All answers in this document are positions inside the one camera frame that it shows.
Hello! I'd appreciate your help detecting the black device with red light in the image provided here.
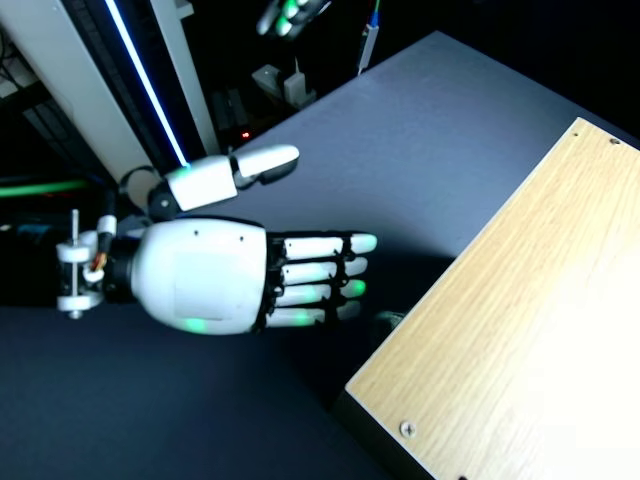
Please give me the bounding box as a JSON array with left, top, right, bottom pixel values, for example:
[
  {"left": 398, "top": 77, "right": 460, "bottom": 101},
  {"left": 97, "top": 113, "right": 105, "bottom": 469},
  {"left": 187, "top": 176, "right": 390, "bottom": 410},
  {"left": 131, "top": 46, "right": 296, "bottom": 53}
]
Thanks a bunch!
[{"left": 209, "top": 87, "right": 259, "bottom": 146}]

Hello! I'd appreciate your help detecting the grey-white block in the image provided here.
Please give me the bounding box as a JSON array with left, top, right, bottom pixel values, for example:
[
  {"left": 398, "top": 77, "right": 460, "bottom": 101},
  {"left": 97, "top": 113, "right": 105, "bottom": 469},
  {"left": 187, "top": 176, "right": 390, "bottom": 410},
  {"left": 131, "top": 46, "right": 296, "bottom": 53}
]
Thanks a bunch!
[{"left": 251, "top": 63, "right": 285, "bottom": 96}]

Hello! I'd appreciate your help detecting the blue-white light strip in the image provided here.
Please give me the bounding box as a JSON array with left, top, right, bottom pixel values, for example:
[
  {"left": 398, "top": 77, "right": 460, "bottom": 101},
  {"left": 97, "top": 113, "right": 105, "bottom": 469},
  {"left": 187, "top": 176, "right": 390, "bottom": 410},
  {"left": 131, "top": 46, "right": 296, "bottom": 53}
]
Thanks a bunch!
[{"left": 103, "top": 0, "right": 194, "bottom": 169}]

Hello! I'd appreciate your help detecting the white frame column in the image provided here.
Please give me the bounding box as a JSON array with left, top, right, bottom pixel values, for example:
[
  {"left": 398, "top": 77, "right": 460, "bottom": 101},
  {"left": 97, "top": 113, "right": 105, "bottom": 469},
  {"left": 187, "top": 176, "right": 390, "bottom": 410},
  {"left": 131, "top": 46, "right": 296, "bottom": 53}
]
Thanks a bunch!
[{"left": 0, "top": 0, "right": 221, "bottom": 186}]

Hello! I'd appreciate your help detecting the green cable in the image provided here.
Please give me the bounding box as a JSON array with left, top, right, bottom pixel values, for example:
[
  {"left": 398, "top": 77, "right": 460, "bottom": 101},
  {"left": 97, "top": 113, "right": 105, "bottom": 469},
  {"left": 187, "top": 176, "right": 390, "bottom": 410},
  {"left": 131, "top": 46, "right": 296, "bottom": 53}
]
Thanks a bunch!
[{"left": 0, "top": 179, "right": 92, "bottom": 200}]

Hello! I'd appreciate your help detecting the wooden box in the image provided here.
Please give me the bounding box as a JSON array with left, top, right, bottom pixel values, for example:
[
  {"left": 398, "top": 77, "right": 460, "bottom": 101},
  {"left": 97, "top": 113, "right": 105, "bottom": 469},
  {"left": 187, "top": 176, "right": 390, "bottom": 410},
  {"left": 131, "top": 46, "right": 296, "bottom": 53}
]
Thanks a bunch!
[{"left": 329, "top": 117, "right": 640, "bottom": 480}]

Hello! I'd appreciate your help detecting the metal door handle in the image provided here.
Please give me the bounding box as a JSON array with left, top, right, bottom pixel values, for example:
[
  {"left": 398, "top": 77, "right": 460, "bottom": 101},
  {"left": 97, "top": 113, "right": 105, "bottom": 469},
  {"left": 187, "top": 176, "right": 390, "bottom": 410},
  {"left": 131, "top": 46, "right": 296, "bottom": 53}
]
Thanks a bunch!
[{"left": 373, "top": 309, "right": 407, "bottom": 332}]

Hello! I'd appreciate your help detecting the white cable plug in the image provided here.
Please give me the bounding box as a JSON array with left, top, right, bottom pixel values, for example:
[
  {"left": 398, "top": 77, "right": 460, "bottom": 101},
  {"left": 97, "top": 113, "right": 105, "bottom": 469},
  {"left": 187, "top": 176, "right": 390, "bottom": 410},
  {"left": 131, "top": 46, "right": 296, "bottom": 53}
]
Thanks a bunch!
[{"left": 356, "top": 0, "right": 384, "bottom": 76}]

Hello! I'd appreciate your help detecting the grey table cloth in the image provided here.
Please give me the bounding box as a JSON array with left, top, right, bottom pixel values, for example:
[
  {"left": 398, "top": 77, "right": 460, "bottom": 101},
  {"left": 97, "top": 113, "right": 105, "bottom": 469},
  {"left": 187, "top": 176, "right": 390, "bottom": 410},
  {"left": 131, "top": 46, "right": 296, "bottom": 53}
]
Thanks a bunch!
[{"left": 0, "top": 29, "right": 640, "bottom": 480}]

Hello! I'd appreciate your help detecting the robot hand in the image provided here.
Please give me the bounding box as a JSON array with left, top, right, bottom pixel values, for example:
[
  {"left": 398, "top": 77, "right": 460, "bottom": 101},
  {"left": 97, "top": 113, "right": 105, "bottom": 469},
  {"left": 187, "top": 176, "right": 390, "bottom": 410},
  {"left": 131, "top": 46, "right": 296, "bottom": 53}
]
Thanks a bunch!
[
  {"left": 130, "top": 144, "right": 379, "bottom": 337},
  {"left": 255, "top": 0, "right": 334, "bottom": 40}
]

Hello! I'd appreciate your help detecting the white power adapter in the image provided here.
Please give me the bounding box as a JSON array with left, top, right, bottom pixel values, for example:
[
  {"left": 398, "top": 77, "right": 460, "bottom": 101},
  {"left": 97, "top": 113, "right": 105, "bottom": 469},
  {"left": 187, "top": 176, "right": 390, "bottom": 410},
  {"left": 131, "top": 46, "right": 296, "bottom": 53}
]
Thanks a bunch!
[{"left": 283, "top": 56, "right": 317, "bottom": 109}]

